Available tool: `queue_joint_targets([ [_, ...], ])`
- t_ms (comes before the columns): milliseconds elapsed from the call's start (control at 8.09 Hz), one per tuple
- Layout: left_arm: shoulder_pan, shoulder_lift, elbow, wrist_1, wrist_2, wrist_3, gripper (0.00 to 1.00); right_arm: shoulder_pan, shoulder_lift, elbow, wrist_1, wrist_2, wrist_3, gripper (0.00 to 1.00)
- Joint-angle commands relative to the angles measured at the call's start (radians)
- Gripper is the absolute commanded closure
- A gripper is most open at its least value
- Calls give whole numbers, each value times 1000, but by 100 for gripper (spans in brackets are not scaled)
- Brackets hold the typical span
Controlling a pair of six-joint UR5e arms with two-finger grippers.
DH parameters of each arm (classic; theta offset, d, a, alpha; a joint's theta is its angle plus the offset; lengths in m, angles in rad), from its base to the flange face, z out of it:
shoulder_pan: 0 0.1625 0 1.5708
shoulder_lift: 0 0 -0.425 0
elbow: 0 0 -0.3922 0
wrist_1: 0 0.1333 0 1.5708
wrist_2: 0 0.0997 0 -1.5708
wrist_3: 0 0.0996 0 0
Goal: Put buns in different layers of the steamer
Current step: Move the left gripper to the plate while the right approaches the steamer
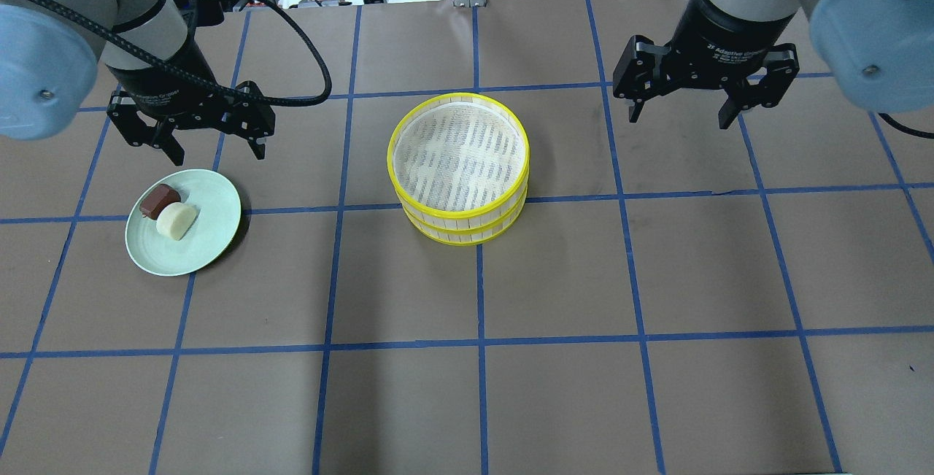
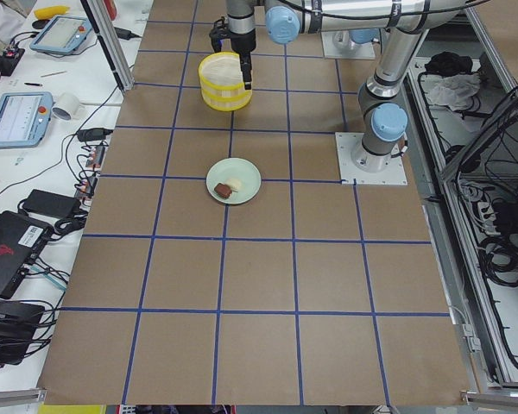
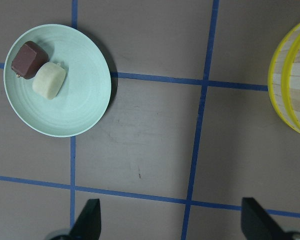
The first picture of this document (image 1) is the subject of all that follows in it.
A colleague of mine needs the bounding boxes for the white bun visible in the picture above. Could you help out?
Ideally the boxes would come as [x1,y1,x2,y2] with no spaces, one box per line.
[156,202,199,240]

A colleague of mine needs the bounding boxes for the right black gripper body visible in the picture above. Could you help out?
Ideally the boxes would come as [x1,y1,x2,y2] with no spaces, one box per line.
[613,36,800,96]

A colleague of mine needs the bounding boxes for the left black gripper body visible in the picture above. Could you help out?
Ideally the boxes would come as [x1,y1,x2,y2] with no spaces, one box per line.
[107,80,276,134]

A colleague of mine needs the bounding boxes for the black braided left cable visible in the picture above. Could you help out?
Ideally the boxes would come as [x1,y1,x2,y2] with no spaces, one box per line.
[0,0,333,108]

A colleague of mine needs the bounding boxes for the yellow steamer layer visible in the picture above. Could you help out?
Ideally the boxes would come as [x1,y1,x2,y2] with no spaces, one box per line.
[386,92,530,221]
[401,185,528,246]

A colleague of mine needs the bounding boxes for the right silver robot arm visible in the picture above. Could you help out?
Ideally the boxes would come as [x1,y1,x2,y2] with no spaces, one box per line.
[611,0,933,139]

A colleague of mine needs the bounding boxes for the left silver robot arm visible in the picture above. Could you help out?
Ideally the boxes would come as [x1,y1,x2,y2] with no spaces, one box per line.
[2,0,276,166]

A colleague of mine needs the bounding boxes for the brown bun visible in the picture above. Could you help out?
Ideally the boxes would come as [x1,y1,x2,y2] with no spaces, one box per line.
[138,183,182,221]

